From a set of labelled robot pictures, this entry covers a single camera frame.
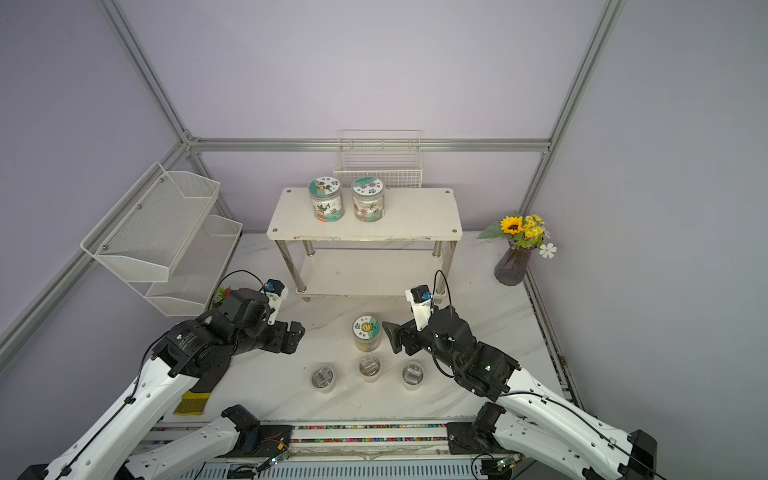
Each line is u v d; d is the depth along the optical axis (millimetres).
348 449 733
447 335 497
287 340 623
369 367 802
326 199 704
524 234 860
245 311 505
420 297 592
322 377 785
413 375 798
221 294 839
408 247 1147
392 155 946
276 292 615
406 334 604
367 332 839
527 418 471
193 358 430
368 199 706
